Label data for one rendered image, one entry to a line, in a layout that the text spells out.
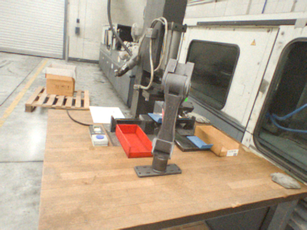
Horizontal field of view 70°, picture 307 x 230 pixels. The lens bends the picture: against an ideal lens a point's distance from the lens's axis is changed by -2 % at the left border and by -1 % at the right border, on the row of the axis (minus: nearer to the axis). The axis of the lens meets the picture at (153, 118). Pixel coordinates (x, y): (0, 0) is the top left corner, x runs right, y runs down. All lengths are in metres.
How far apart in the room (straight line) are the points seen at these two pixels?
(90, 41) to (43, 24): 1.88
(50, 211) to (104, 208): 0.16
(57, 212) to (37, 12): 9.83
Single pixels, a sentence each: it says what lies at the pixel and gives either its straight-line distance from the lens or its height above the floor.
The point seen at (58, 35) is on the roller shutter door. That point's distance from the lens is 10.28.
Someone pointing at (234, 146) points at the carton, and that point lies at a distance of 1.29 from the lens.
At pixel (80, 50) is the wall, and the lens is 10.36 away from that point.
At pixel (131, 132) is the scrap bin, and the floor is 0.91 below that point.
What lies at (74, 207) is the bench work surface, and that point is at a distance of 0.75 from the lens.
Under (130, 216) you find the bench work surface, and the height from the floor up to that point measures 0.90.
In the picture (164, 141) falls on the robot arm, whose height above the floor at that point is 1.05.
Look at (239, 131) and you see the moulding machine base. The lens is 1.61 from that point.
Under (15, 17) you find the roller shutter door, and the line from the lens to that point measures 10.47.
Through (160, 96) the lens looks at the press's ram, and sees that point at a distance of 1.20.
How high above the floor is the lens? 1.41
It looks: 19 degrees down
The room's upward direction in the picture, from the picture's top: 10 degrees clockwise
